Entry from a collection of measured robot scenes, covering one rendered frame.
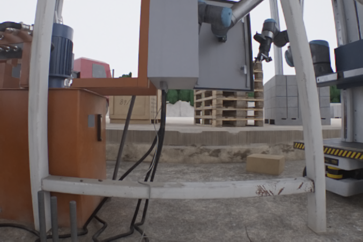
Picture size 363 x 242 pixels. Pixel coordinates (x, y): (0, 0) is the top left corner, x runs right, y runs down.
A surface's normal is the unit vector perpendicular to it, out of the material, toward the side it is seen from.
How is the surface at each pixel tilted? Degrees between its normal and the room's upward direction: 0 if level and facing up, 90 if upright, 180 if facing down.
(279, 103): 90
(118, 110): 90
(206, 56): 90
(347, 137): 90
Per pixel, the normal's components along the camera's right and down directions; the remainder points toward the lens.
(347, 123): -0.99, -0.02
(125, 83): -0.04, -0.05
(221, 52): 0.18, -0.04
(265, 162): -0.66, -0.04
